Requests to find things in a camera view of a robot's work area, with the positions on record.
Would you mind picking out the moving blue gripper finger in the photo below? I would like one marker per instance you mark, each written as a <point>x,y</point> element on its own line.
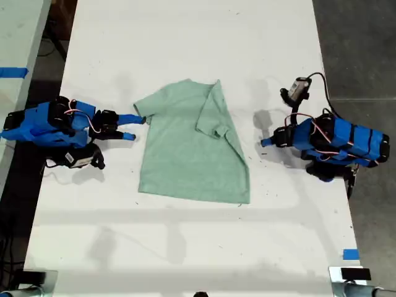
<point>269,144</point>
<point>116,133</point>

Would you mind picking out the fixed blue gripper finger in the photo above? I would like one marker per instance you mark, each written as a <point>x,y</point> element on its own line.
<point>269,140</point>
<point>130,118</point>

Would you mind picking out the pale green T-shirt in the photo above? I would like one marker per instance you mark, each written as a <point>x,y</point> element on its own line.
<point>185,148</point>

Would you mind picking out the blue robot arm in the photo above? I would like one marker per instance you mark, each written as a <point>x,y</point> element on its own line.
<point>343,137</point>
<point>43,123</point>

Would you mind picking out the long blue tape strip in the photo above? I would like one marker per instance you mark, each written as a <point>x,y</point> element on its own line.
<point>12,72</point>

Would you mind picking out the white side table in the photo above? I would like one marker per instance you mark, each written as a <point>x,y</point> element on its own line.
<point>15,34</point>

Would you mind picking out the short blue tape piece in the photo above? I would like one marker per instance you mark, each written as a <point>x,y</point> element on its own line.
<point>351,254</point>

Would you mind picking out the metal clamp plate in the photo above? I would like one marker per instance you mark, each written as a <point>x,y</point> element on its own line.
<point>334,278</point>
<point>52,280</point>

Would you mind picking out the small black box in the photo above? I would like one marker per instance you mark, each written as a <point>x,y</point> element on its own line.
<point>34,277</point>
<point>355,274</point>

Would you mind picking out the black round object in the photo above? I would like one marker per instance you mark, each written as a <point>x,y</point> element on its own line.
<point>200,294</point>

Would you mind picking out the grey metal pipe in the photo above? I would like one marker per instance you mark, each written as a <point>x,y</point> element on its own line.
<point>21,292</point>
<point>368,291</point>

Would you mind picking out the camera black stalk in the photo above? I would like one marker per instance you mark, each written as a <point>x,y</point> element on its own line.
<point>296,109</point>
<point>98,156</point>

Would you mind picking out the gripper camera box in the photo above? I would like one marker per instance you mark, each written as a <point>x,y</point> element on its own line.
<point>298,88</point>
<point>77,159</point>

